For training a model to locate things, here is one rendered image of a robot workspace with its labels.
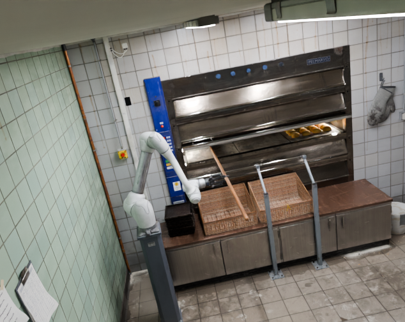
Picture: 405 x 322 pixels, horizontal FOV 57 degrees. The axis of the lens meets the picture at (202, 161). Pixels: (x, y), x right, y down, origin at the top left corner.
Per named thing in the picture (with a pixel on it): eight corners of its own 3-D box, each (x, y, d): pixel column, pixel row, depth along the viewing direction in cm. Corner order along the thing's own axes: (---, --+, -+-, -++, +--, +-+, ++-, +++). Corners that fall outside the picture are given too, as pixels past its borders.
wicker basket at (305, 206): (249, 204, 420) (246, 181, 411) (298, 193, 424) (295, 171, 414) (261, 225, 375) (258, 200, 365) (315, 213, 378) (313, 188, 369)
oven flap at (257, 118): (181, 142, 389) (177, 124, 388) (345, 109, 398) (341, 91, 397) (181, 142, 384) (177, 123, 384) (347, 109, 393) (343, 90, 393)
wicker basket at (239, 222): (198, 214, 418) (194, 192, 408) (247, 204, 421) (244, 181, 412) (204, 237, 372) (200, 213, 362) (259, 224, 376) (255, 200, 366)
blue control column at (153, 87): (176, 194, 616) (147, 62, 541) (186, 192, 617) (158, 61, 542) (184, 262, 436) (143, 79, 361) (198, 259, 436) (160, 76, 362)
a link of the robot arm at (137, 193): (128, 218, 319) (118, 211, 336) (145, 220, 329) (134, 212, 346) (148, 131, 314) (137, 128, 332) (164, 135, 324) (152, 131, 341)
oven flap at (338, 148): (190, 187, 407) (186, 169, 406) (346, 154, 416) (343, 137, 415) (190, 187, 402) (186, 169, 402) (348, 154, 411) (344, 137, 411)
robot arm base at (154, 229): (138, 239, 308) (137, 234, 306) (137, 227, 328) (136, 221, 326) (160, 234, 310) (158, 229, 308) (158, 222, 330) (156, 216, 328)
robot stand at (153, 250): (161, 329, 345) (137, 238, 310) (160, 314, 364) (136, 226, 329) (183, 324, 347) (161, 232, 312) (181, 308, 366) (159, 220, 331)
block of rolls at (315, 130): (276, 126, 475) (275, 121, 473) (312, 118, 477) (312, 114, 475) (292, 138, 418) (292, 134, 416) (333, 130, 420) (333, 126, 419)
